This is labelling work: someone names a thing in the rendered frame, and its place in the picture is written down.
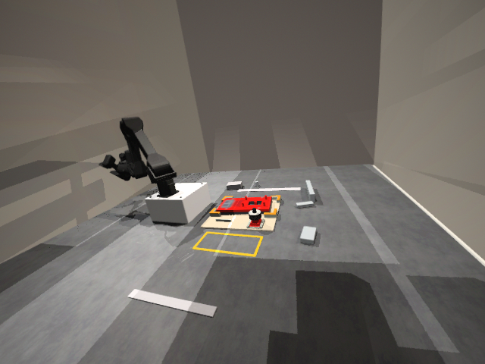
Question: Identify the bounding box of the black tyre with grey rim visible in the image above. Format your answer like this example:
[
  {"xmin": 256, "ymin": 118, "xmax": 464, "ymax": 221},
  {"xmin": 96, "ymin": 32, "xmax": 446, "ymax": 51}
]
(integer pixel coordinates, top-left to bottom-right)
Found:
[{"xmin": 249, "ymin": 209, "xmax": 261, "ymax": 221}]

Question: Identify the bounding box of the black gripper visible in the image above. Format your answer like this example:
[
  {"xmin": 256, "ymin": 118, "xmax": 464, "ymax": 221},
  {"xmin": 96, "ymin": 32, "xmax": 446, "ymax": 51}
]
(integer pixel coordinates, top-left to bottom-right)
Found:
[{"xmin": 99, "ymin": 155, "xmax": 131, "ymax": 181}]

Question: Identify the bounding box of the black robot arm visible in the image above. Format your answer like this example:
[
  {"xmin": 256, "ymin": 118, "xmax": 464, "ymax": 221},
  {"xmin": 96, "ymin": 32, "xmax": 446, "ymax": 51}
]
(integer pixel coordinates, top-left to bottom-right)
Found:
[{"xmin": 119, "ymin": 116, "xmax": 179, "ymax": 198}]

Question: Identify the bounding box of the white rectangular bar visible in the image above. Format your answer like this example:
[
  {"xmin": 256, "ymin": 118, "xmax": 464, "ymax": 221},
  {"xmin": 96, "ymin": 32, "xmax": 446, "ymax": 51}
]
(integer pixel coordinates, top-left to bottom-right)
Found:
[{"xmin": 306, "ymin": 180, "xmax": 314, "ymax": 203}]

